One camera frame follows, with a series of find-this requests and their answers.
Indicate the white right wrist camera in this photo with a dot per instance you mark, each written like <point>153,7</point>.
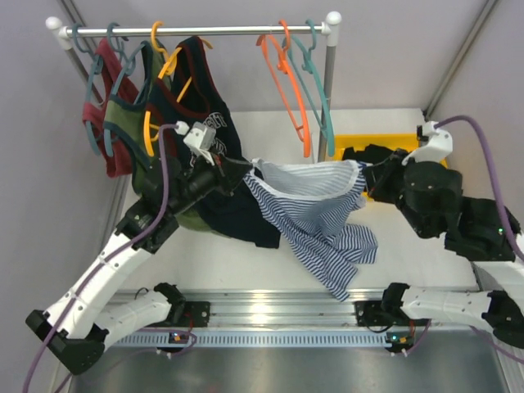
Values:
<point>437,144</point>

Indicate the navy basketball tank top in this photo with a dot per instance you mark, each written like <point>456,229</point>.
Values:
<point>193,97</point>

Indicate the black folded garment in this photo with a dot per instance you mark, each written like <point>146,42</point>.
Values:
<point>371,154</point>

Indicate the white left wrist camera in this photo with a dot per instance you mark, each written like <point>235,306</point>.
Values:
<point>198,138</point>

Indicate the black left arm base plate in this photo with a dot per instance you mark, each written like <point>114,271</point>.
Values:
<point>192,314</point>

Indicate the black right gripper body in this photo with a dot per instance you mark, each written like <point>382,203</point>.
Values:
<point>388,186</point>

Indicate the teal hanger under maroon top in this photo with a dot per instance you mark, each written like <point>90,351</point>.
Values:
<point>91,90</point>

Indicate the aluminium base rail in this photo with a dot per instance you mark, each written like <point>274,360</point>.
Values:
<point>244,319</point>

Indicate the maroon tank top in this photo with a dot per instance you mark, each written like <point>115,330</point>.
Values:
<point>120,163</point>

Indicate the yellow plastic hanger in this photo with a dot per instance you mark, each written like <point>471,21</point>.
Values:
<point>168,69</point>

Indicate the silver white clothes rack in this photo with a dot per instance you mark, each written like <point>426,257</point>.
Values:
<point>304,53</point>

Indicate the blue white striped tank top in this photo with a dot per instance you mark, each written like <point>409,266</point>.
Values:
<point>309,205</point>

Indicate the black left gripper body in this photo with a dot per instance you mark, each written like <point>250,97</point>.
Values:
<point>228,173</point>

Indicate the teal hanger under green top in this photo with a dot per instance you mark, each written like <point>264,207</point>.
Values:
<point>127,102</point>

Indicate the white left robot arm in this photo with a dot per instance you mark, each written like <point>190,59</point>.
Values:
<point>78,329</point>

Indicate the yellow plastic tray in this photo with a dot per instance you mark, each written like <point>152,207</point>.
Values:
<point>348,141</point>

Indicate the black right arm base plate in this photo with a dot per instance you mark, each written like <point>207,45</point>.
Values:
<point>373,314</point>

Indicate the green tank top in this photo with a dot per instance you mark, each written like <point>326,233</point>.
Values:
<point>139,170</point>

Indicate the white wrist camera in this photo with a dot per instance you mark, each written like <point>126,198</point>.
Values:
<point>437,144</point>
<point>198,138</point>

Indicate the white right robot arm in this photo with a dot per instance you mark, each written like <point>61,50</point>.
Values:
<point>472,228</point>

